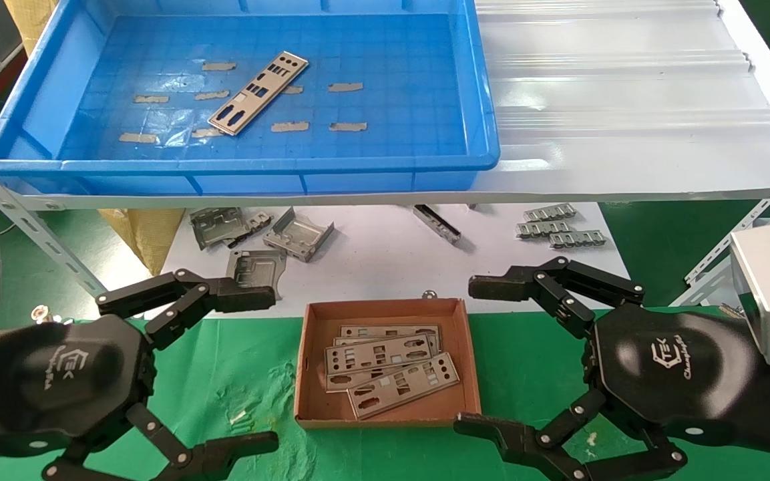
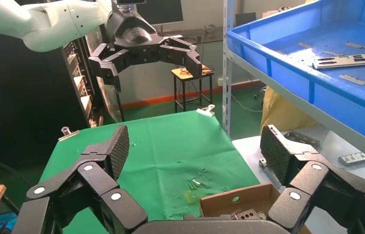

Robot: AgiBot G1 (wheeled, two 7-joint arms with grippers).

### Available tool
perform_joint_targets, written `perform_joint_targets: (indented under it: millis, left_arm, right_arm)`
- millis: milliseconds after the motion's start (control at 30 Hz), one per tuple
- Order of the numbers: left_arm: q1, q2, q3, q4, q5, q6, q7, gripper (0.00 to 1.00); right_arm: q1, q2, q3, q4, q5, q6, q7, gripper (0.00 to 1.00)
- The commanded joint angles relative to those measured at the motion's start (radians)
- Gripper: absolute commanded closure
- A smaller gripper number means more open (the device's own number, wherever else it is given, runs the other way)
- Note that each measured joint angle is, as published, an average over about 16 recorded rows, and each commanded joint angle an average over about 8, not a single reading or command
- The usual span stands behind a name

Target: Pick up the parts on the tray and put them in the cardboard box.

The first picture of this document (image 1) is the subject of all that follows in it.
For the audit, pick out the yellow woven sack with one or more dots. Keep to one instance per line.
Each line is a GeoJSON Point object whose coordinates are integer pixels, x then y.
{"type": "Point", "coordinates": [147, 234]}
{"type": "Point", "coordinates": [27, 20]}

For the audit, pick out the toothed metal strip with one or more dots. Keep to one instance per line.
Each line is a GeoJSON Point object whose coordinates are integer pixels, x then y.
{"type": "Point", "coordinates": [545, 229]}
{"type": "Point", "coordinates": [550, 212]}
{"type": "Point", "coordinates": [578, 239]}

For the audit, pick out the yellow tape outline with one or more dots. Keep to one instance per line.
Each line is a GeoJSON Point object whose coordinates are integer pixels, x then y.
{"type": "Point", "coordinates": [263, 421]}

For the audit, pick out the beige tape piece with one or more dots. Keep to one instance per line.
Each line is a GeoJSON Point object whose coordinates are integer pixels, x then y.
{"type": "Point", "coordinates": [345, 87]}
{"type": "Point", "coordinates": [348, 126]}
{"type": "Point", "coordinates": [294, 89]}
{"type": "Point", "coordinates": [138, 137]}
{"type": "Point", "coordinates": [290, 126]}
{"type": "Point", "coordinates": [201, 133]}

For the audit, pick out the blue plastic tray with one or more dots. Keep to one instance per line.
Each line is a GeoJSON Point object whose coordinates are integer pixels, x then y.
{"type": "Point", "coordinates": [398, 100]}

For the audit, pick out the brown cardboard box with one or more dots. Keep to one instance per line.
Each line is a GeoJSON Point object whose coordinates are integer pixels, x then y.
{"type": "Point", "coordinates": [384, 311]}

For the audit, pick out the metal io shield plate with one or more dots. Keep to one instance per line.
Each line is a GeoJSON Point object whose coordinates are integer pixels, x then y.
{"type": "Point", "coordinates": [449, 375]}
{"type": "Point", "coordinates": [251, 101]}
{"type": "Point", "coordinates": [361, 383]}
{"type": "Point", "coordinates": [364, 361]}
{"type": "Point", "coordinates": [384, 330]}

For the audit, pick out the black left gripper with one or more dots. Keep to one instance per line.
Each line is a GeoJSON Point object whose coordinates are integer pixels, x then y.
{"type": "Point", "coordinates": [57, 381]}

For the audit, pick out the perforated metal shelf leg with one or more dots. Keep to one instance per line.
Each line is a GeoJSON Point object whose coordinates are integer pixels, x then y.
{"type": "Point", "coordinates": [718, 250]}
{"type": "Point", "coordinates": [27, 224]}

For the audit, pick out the green cloth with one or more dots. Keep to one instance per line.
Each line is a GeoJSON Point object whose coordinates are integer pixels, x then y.
{"type": "Point", "coordinates": [224, 361]}

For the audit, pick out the flat stamped metal plate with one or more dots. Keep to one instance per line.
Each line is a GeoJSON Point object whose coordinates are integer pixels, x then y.
{"type": "Point", "coordinates": [258, 264]}

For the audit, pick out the clear tape patch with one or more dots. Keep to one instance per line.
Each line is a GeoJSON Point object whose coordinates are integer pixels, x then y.
{"type": "Point", "coordinates": [174, 83]}
{"type": "Point", "coordinates": [171, 127]}

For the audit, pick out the small toothed metal piece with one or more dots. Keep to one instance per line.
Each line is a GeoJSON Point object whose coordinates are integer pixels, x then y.
{"type": "Point", "coordinates": [258, 220]}

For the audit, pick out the long narrow metal strip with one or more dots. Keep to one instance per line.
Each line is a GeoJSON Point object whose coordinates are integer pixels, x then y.
{"type": "Point", "coordinates": [437, 224]}

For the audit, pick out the silver binder clip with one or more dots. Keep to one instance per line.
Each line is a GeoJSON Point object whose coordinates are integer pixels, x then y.
{"type": "Point", "coordinates": [40, 312]}

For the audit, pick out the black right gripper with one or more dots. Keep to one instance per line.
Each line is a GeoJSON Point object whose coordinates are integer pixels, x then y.
{"type": "Point", "coordinates": [672, 367]}

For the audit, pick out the open metal tray bracket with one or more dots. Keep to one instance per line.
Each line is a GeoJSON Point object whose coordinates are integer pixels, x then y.
{"type": "Point", "coordinates": [298, 237]}

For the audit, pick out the bent metal bracket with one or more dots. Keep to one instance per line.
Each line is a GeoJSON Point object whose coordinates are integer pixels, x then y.
{"type": "Point", "coordinates": [214, 227]}

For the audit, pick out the white paper board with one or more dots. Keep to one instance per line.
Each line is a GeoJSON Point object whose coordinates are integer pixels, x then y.
{"type": "Point", "coordinates": [371, 264]}

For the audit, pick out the small white tape bits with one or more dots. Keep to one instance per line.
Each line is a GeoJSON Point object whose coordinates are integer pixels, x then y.
{"type": "Point", "coordinates": [239, 417]}

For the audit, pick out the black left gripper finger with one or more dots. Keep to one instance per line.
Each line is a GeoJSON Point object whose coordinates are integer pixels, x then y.
{"type": "Point", "coordinates": [244, 299]}

